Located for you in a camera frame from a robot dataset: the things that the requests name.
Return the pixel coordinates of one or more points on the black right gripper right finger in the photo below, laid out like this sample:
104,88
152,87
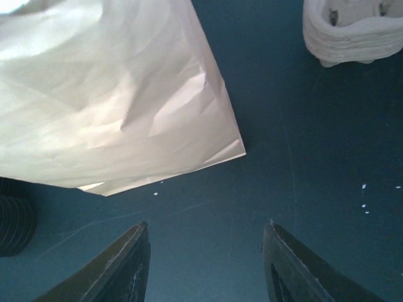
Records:
293,272

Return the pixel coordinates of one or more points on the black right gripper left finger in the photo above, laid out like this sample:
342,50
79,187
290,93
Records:
119,273

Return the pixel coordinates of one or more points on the orange kraft paper bag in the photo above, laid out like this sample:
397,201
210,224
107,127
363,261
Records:
106,96

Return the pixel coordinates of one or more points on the black cup lid stack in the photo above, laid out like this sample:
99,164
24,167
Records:
18,217

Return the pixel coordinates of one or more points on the cardboard cup carrier stack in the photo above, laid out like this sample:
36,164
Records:
336,32

